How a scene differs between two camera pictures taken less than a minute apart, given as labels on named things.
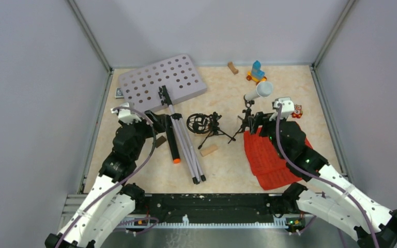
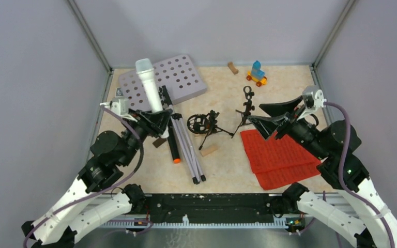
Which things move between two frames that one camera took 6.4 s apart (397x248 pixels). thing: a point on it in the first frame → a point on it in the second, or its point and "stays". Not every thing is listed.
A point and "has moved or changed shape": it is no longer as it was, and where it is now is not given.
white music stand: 157,86 stays
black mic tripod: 201,123 stays
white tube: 263,89 → 144,67
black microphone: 175,152 stays
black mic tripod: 245,123 has moved or changed shape
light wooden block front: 209,149 stays
